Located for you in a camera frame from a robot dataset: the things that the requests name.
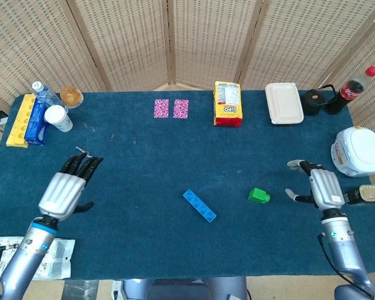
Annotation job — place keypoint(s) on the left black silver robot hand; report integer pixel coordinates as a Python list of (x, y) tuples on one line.
[(62, 193)]

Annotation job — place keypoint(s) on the bamboo folding screen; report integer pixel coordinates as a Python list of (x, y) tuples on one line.
[(128, 40)]

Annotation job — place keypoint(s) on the white jar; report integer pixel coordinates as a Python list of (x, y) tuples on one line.
[(58, 118)]

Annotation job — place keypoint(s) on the blue toy block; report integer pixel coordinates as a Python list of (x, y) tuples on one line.
[(200, 206)]

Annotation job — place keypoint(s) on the blue toothpaste box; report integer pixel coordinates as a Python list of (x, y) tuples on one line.
[(36, 125)]

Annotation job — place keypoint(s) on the clear jelly cup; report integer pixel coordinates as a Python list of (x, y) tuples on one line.
[(71, 96)]

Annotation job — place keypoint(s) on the white wet wipes pack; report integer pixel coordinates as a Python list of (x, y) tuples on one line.
[(357, 153)]

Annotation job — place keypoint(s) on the blue table cloth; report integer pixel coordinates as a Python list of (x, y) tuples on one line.
[(190, 156)]

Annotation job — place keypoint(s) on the silver wrapped stick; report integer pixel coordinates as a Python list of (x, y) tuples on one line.
[(82, 150)]

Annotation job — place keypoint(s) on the white printed plastic bag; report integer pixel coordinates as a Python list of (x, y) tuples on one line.
[(57, 259)]

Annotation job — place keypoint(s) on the clear water bottle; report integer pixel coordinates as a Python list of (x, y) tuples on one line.
[(47, 95)]

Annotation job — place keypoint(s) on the green toy block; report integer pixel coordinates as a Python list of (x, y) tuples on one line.
[(258, 195)]

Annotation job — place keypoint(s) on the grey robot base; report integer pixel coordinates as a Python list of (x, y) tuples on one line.
[(181, 290)]

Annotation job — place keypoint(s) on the yellow plastic tray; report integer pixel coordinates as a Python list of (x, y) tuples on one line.
[(18, 125)]

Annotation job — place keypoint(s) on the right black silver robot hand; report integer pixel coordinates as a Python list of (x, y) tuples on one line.
[(326, 189)]

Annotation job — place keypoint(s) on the yellow red snack bag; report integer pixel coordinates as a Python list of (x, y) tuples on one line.
[(227, 104)]

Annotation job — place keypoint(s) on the pink patterned card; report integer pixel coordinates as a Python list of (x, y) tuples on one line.
[(161, 108), (180, 109)]

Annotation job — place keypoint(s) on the beige lidded lunch box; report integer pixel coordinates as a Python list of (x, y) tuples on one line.
[(284, 103)]

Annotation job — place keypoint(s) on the black bottle gold cap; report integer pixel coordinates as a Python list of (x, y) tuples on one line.
[(373, 193)]

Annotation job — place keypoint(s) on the cola bottle red cap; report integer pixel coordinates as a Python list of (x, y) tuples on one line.
[(347, 93)]

